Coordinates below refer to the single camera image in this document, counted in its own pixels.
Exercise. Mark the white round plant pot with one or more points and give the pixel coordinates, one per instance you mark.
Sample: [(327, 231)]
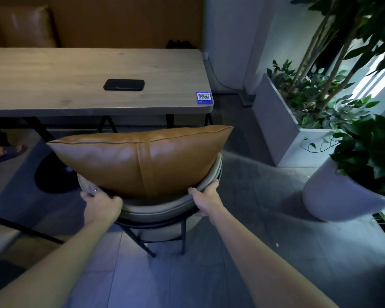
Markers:
[(333, 195)]

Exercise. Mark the person's right thumb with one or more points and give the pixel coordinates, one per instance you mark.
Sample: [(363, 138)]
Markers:
[(194, 193)]

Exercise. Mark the tan leather cushion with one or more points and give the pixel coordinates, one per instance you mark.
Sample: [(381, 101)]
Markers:
[(141, 157)]

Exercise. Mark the person's left forearm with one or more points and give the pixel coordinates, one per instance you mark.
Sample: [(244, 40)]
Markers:
[(48, 266)]

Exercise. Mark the black smartphone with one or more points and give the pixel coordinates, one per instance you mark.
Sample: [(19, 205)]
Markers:
[(124, 84)]

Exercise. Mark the black object on bench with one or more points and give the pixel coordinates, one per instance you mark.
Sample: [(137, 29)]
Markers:
[(180, 44)]

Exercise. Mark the tall green tree plant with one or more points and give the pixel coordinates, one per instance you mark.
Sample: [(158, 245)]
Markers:
[(340, 60)]

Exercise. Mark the wooden table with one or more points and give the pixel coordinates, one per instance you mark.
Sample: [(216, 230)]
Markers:
[(93, 83)]

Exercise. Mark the beige upholstered chair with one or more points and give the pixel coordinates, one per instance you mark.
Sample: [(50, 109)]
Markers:
[(166, 211)]

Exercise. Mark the blue code sticker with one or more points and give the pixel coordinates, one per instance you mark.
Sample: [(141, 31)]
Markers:
[(204, 98)]

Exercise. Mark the person's right hand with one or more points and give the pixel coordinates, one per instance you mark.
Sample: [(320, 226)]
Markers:
[(207, 202)]

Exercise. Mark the black table base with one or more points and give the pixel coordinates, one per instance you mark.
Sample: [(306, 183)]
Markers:
[(53, 169)]

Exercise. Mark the brown leather bench cushion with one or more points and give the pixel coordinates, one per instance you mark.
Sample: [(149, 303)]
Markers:
[(25, 27)]

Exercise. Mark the person's right forearm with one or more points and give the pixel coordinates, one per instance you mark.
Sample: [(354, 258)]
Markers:
[(263, 263)]

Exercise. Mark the green leafy potted plant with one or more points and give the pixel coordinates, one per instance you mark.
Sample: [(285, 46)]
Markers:
[(369, 153)]

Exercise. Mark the person's left hand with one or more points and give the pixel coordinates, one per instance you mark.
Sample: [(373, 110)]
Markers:
[(99, 205)]

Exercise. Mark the grey rectangular planter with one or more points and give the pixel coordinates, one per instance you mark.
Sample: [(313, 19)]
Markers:
[(277, 125)]

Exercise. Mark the person's left thumb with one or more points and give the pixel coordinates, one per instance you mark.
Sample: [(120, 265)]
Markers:
[(115, 199)]

